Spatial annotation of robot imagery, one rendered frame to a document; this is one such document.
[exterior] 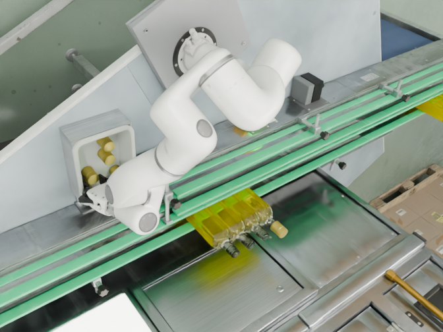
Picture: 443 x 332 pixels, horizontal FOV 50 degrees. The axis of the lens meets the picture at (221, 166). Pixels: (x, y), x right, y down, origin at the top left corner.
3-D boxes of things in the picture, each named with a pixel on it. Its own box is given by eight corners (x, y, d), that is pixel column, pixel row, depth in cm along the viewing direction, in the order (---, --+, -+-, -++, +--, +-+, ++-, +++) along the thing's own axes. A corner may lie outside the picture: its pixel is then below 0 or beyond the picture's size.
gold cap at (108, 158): (96, 149, 133) (103, 157, 131) (107, 145, 135) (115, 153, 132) (97, 159, 135) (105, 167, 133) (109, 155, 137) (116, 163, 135)
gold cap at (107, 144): (95, 136, 130) (103, 144, 128) (107, 132, 132) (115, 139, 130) (97, 146, 133) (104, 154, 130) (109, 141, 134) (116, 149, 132)
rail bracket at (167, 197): (150, 209, 144) (173, 235, 136) (148, 166, 133) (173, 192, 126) (159, 205, 145) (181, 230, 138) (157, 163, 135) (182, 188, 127)
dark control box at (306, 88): (289, 95, 179) (304, 105, 174) (292, 76, 174) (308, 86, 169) (304, 89, 183) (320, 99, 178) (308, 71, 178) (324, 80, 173)
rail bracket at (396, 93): (376, 88, 191) (403, 103, 183) (381, 72, 187) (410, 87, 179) (382, 85, 193) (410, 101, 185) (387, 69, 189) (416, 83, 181)
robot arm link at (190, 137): (220, 145, 107) (178, 93, 106) (278, 97, 91) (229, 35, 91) (175, 182, 96) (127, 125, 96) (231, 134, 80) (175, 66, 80)
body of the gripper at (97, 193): (107, 224, 119) (88, 209, 127) (142, 209, 125) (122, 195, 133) (101, 199, 116) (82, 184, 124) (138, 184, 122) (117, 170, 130)
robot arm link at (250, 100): (256, 48, 100) (256, 35, 86) (297, 98, 100) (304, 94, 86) (206, 90, 102) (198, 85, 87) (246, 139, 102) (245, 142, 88)
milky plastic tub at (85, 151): (70, 191, 138) (83, 209, 132) (58, 128, 123) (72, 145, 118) (124, 170, 146) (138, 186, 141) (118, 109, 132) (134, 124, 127)
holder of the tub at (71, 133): (72, 203, 141) (84, 219, 137) (58, 126, 124) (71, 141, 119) (124, 182, 150) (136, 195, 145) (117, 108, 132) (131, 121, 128)
